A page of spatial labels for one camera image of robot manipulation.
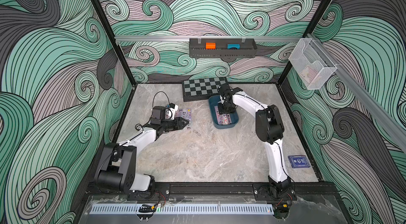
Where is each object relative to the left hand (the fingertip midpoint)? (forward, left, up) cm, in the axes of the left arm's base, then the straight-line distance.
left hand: (186, 121), depth 87 cm
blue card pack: (-19, -59, -9) cm, 63 cm away
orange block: (+40, -14, +24) cm, 48 cm away
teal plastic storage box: (+20, -16, -7) cm, 26 cm away
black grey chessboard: (+30, -9, -6) cm, 32 cm away
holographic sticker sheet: (+6, -22, -7) cm, 24 cm away
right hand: (+12, -24, -8) cm, 28 cm away
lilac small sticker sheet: (+13, +2, -11) cm, 17 cm away
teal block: (+40, -25, +23) cm, 53 cm away
